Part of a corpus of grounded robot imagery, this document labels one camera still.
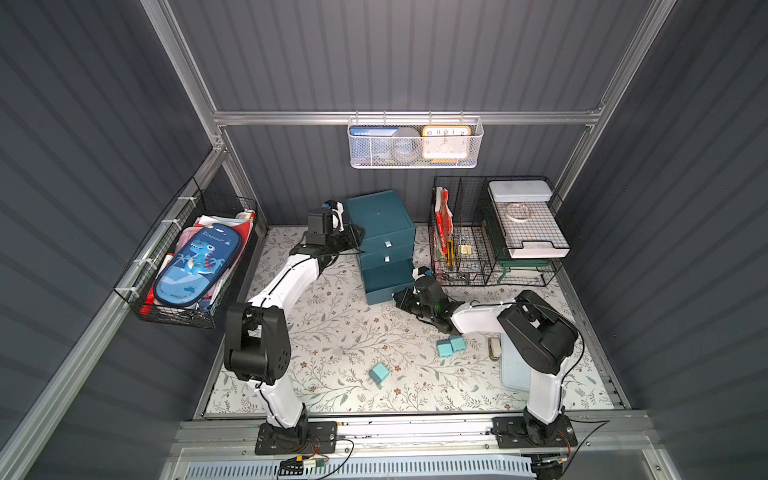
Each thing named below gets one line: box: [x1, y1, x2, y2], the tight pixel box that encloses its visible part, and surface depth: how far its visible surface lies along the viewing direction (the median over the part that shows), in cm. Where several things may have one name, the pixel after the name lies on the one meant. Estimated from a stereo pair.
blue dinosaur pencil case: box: [153, 223, 242, 308], surface depth 66 cm
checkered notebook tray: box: [494, 201, 571, 259], surface depth 93 cm
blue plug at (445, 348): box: [437, 339, 454, 358], surface depth 88 cm
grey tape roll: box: [390, 127, 423, 165], surface depth 89 cm
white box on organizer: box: [488, 180, 553, 203], surface depth 103 cm
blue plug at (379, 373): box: [370, 362, 390, 384], surface depth 84 cm
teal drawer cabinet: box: [345, 190, 416, 305], surface depth 96 cm
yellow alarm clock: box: [422, 125, 472, 164], surface depth 90 cm
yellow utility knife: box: [447, 239, 455, 267], surface depth 114 cm
